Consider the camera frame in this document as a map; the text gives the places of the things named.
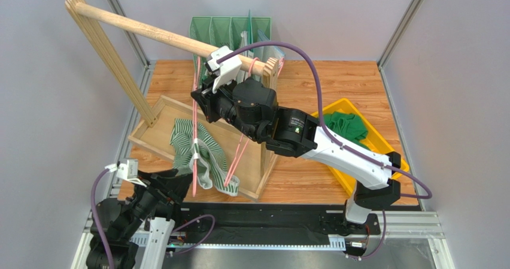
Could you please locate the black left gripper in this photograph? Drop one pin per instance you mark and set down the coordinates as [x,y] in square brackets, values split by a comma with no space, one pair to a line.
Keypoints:
[176,186]

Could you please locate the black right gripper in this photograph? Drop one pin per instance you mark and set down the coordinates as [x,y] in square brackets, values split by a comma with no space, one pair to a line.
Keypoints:
[207,99]

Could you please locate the green white striped tank top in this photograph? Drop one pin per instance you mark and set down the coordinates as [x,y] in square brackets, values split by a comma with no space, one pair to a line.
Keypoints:
[201,155]

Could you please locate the pink wire hanger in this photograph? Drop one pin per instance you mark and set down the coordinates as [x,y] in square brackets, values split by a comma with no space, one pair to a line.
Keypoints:
[240,151]

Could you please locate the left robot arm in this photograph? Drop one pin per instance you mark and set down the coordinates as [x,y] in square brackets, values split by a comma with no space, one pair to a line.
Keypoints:
[115,222]

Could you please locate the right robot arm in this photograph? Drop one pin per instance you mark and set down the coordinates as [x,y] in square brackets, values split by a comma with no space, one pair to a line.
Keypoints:
[253,110]

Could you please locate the wooden clothes rack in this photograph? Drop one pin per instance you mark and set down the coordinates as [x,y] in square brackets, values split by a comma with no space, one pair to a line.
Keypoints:
[152,134]

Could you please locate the mint green file organizer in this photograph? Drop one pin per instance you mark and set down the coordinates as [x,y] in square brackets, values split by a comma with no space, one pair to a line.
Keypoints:
[216,31]

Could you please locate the white folders in organizer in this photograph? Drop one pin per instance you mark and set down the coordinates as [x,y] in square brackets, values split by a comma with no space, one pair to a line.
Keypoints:
[249,29]

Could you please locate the yellow plastic tray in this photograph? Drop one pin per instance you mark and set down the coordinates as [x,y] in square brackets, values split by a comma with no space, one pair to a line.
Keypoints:
[374,140]

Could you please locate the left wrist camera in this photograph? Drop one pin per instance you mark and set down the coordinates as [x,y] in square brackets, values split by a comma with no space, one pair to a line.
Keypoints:
[127,170]

